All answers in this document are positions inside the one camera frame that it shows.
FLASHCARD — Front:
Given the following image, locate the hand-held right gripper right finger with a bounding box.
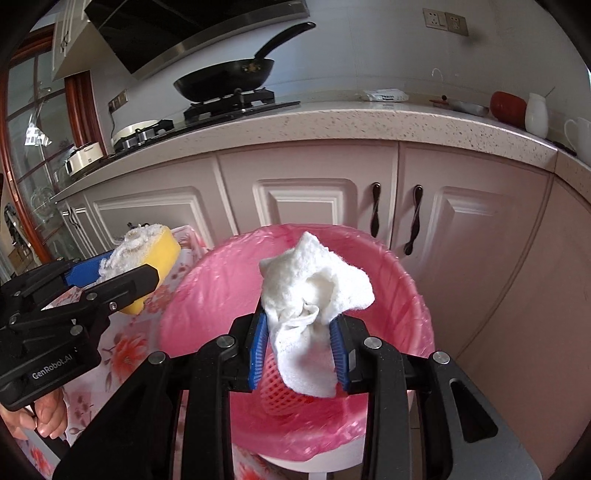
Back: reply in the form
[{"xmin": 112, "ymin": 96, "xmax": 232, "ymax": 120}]
[{"xmin": 329, "ymin": 316, "xmax": 502, "ymax": 480}]

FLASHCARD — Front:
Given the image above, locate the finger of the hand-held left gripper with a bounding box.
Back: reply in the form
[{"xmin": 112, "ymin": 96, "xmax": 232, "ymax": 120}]
[
  {"xmin": 8, "ymin": 263, "xmax": 161, "ymax": 334},
  {"xmin": 0, "ymin": 251, "xmax": 112, "ymax": 320}
]

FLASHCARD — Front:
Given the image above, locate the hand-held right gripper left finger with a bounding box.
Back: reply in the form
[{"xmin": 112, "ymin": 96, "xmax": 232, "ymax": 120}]
[{"xmin": 53, "ymin": 310, "xmax": 271, "ymax": 480}]

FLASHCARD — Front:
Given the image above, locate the yellow sponge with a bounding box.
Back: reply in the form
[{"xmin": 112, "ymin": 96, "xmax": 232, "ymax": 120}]
[{"xmin": 99, "ymin": 224, "xmax": 182, "ymax": 315}]

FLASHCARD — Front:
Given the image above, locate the red foam net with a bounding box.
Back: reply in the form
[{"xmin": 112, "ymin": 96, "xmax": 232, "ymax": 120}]
[{"xmin": 256, "ymin": 337, "xmax": 343, "ymax": 418}]

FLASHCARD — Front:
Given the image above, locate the white cloth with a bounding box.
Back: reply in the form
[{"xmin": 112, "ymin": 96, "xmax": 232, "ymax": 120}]
[{"xmin": 259, "ymin": 232, "xmax": 376, "ymax": 398}]

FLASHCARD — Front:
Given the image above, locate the pink-lined trash bin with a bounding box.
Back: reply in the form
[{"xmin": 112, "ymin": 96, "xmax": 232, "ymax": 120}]
[{"xmin": 159, "ymin": 224, "xmax": 435, "ymax": 474}]

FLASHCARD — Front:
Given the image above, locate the person's left hand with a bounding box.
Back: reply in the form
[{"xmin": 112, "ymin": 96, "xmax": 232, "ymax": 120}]
[{"xmin": 0, "ymin": 394, "xmax": 70, "ymax": 441}]

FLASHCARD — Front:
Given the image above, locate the floral tablecloth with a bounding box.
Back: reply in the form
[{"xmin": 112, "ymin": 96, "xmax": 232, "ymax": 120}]
[{"xmin": 14, "ymin": 225, "xmax": 259, "ymax": 480}]

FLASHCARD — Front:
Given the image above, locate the white rice cooker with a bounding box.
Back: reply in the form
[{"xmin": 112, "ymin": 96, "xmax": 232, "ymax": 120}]
[{"xmin": 64, "ymin": 142, "xmax": 106, "ymax": 178}]

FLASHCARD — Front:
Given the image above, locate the wooden-framed glass door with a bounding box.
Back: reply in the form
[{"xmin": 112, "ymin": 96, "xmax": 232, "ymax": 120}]
[{"xmin": 0, "ymin": 41, "xmax": 95, "ymax": 278}]

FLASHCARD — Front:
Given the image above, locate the black gas stove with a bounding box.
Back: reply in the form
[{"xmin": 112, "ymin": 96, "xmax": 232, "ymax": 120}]
[{"xmin": 111, "ymin": 88, "xmax": 301, "ymax": 154}]

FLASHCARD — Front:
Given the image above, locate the black wok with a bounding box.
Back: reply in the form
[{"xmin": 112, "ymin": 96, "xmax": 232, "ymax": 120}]
[{"xmin": 173, "ymin": 21, "xmax": 317, "ymax": 102}]

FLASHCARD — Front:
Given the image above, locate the black range hood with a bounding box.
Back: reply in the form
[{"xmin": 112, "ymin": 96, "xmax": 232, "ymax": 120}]
[{"xmin": 83, "ymin": 0, "xmax": 310, "ymax": 82}]

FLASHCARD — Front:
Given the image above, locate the white plastic packet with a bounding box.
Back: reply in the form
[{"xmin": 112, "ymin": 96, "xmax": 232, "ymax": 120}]
[{"xmin": 361, "ymin": 88, "xmax": 409, "ymax": 103}]

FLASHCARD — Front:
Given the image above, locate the metal plate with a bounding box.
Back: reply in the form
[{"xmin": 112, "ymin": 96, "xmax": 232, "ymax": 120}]
[{"xmin": 429, "ymin": 97, "xmax": 490, "ymax": 116}]

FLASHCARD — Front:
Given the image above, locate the red jar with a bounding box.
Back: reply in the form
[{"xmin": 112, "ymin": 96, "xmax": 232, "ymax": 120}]
[{"xmin": 489, "ymin": 91, "xmax": 527, "ymax": 121}]

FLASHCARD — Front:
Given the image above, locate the white jug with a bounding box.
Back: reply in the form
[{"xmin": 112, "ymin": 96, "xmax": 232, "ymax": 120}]
[{"xmin": 524, "ymin": 92, "xmax": 549, "ymax": 139}]

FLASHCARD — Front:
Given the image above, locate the white mug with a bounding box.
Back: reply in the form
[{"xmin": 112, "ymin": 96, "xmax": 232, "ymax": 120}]
[{"xmin": 563, "ymin": 117, "xmax": 591, "ymax": 155}]

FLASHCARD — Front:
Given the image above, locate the dark cabinet door handle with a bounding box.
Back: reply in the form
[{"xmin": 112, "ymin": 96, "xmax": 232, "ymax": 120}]
[
  {"xmin": 404, "ymin": 185, "xmax": 424, "ymax": 256},
  {"xmin": 370, "ymin": 183, "xmax": 382, "ymax": 234}
]

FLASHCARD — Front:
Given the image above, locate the white wall cabinet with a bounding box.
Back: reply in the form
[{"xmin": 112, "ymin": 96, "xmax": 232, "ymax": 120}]
[{"xmin": 51, "ymin": 0, "xmax": 100, "ymax": 81}]

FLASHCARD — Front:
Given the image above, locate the beige wall socket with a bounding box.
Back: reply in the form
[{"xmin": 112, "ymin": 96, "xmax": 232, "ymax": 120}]
[{"xmin": 422, "ymin": 8, "xmax": 468, "ymax": 38}]

